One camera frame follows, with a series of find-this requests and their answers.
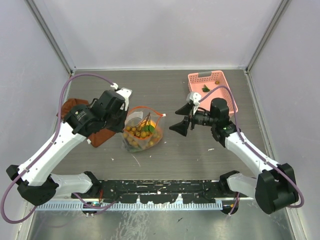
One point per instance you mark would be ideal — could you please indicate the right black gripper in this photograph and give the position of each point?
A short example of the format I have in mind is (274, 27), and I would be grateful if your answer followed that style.
(181, 127)

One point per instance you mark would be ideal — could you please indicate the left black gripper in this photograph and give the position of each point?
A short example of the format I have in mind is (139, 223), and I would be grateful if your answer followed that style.
(119, 127)

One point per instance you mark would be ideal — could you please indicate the brown longan bunch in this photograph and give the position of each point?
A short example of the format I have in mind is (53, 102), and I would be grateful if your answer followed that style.
(138, 135)

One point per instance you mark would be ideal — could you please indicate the orange peach toy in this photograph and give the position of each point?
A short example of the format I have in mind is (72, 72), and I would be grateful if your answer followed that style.
(152, 123)

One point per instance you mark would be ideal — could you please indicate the clear orange-zip bag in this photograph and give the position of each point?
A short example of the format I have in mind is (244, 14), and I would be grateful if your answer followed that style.
(160, 118)

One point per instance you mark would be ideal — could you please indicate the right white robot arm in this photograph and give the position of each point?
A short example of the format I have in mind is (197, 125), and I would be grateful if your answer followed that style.
(274, 185)

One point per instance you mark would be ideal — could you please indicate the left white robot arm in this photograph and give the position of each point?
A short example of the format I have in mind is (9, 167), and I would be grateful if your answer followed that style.
(38, 184)

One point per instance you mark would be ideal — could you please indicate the brown cloth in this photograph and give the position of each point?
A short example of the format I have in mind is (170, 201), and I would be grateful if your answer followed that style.
(95, 139)

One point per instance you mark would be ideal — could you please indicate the loose green leaf sprig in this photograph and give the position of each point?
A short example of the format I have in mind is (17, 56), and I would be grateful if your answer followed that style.
(205, 89)

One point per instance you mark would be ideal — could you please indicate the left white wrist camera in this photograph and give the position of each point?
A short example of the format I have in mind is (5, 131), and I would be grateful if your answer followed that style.
(125, 93)

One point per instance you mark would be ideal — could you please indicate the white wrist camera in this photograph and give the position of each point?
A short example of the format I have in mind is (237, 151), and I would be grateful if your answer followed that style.
(125, 93)
(194, 98)

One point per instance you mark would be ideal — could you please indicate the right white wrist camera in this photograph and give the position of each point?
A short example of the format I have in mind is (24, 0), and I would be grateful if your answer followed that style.
(194, 98)

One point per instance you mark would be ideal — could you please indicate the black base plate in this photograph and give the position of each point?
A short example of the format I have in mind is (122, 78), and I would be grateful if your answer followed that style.
(159, 191)

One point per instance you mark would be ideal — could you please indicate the slotted cable duct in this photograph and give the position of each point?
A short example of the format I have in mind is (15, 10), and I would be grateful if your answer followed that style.
(176, 206)

